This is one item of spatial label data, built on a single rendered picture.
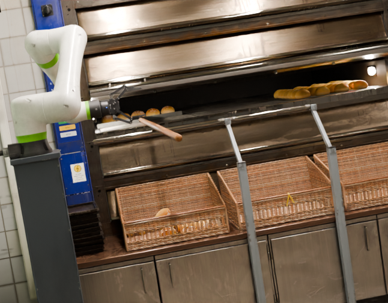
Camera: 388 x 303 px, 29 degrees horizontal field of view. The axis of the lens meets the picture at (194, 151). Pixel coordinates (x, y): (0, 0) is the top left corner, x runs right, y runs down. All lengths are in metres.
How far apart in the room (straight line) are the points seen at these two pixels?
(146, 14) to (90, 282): 1.54
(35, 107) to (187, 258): 1.25
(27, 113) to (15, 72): 1.20
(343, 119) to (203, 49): 0.94
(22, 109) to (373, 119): 2.30
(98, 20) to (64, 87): 1.24
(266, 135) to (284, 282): 0.92
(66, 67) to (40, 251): 0.78
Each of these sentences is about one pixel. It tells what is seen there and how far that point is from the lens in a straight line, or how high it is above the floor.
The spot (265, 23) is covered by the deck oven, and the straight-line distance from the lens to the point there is 4.48.
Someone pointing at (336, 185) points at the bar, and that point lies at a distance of 3.98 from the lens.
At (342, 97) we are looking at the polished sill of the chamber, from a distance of 4.59.
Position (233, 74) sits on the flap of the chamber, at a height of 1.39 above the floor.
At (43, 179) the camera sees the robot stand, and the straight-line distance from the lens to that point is 3.16.
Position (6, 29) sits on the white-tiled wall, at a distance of 4.37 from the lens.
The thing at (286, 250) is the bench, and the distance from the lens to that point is 4.02.
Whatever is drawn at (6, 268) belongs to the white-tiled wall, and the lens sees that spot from 4.47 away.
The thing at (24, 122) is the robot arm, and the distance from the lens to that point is 3.17.
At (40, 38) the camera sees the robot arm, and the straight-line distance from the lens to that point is 3.46.
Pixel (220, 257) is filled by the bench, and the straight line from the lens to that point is 3.95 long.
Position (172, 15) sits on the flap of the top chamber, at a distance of 4.38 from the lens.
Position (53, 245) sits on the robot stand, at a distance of 3.20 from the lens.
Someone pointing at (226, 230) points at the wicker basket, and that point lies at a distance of 3.98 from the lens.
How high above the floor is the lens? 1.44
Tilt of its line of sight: 6 degrees down
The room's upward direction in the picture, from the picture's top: 9 degrees counter-clockwise
